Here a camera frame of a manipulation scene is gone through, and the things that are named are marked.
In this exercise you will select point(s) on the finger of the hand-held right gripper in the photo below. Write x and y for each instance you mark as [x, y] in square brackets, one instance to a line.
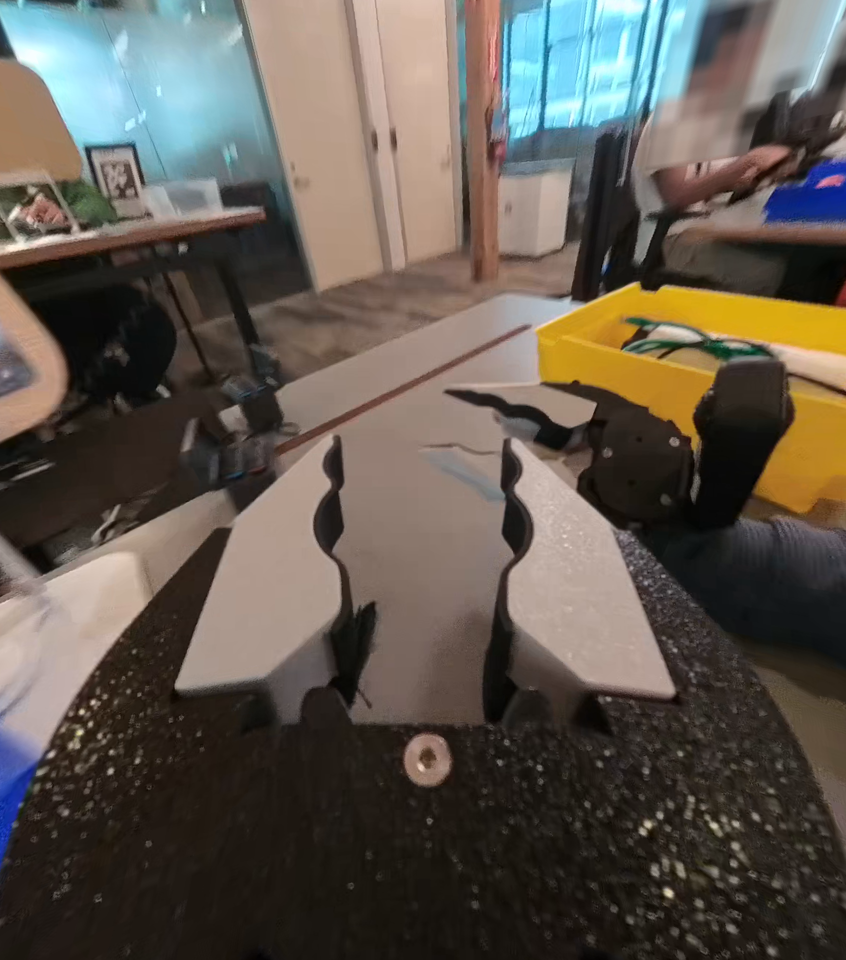
[468, 469]
[535, 396]

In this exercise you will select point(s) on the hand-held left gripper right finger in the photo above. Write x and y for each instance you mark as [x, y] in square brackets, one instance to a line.
[580, 592]

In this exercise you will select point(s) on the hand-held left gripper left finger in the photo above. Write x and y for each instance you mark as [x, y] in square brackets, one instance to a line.
[265, 592]

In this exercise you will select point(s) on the yellow bin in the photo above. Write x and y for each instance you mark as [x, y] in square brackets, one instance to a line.
[828, 442]

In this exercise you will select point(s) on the person's right forearm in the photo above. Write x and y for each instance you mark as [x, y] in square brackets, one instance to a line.
[805, 592]

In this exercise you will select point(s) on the black charger case with display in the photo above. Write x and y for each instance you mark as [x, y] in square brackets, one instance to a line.
[232, 450]

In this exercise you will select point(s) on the white mirror stand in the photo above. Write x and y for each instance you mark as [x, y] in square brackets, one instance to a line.
[93, 592]

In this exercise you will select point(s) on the black office chair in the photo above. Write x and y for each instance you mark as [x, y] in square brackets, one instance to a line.
[607, 217]

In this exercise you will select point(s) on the small black battery charger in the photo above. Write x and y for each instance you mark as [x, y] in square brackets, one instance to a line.
[250, 397]

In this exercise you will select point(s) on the red fire extinguisher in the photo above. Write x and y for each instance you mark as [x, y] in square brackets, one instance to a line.
[498, 135]

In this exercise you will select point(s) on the wooden office table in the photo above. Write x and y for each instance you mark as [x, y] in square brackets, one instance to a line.
[130, 234]
[805, 234]

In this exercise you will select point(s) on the white door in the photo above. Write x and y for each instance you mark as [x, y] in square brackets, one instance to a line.
[423, 127]
[318, 135]

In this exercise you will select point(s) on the small blue bin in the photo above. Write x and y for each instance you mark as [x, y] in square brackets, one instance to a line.
[835, 195]

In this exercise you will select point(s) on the clear plastic container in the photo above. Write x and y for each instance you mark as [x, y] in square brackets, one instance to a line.
[187, 199]

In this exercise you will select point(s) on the framed fiducial tag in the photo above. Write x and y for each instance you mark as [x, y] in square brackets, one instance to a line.
[115, 172]

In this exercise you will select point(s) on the wooden post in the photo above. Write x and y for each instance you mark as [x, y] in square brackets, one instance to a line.
[483, 150]

